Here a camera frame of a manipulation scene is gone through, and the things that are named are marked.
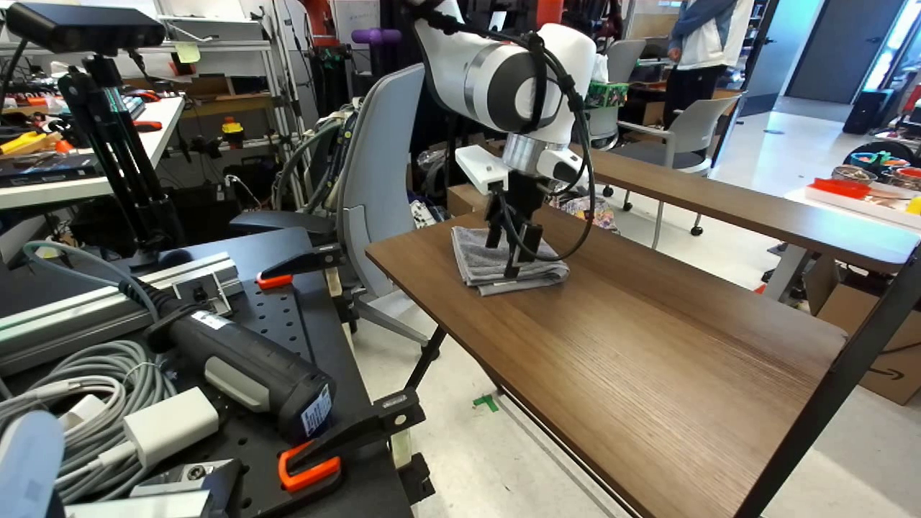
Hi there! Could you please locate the black clamp orange handle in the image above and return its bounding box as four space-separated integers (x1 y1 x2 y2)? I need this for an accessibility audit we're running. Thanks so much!
273 385 431 497

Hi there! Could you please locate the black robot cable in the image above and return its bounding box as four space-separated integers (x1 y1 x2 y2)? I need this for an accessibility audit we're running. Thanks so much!
519 33 598 264

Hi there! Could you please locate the grey towel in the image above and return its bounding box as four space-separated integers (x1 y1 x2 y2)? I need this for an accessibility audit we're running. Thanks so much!
450 218 574 299

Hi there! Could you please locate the black tripod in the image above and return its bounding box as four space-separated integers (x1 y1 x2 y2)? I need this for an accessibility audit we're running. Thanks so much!
56 50 187 260

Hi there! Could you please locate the grey plastic chair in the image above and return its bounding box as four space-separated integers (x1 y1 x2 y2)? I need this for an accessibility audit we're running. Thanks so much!
330 60 454 351

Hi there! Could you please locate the long brown wooden table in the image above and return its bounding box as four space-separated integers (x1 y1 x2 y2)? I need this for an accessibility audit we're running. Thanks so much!
584 150 921 283

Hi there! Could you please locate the person in white shirt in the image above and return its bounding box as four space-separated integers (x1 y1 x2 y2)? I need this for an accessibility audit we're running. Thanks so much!
663 0 762 130

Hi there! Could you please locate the brown cardboard box under table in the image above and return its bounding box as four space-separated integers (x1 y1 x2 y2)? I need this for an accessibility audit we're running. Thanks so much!
804 250 921 408

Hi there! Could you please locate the black metal table post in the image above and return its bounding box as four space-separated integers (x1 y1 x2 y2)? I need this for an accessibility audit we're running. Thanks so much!
730 241 921 518

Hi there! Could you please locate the aluminium rail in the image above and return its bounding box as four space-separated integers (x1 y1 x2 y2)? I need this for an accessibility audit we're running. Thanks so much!
0 250 246 379

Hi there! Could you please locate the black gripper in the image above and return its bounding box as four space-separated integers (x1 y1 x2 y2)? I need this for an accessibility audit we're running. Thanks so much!
484 166 552 284

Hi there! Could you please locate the blue rounded object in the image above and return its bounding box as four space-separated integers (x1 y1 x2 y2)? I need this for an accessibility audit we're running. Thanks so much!
0 408 70 518

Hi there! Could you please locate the white workbench with tools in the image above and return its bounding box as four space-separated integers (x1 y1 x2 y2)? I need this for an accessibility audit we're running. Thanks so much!
0 93 187 214

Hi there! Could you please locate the small black clamp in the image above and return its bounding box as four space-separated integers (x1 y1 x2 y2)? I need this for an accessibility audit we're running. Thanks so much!
254 241 352 297

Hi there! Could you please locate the grey cable bundle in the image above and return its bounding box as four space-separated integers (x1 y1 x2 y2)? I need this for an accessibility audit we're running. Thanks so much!
0 336 182 503

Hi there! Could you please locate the grey chair with wheels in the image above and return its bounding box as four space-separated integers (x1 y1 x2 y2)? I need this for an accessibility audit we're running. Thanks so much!
611 93 742 238

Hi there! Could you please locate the black cylindrical tool blue label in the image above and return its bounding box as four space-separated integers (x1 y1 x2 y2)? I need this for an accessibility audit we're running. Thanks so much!
165 306 339 444

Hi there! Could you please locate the green box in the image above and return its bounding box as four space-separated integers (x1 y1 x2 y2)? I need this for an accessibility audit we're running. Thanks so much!
581 77 633 113

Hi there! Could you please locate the white power adapter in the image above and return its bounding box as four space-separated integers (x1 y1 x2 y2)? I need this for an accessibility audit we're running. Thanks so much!
120 384 224 471

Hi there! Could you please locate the black perforated base board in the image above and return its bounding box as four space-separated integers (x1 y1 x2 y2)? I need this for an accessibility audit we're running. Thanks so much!
142 221 418 518

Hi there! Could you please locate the black camera on tripod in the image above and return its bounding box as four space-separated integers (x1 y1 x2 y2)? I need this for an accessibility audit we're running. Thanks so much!
4 0 171 57

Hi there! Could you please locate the white table with parts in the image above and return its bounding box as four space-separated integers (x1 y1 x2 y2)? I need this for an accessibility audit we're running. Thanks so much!
801 162 921 237

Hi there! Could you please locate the green tape piece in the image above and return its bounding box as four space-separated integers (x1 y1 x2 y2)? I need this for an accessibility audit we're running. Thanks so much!
469 388 503 418

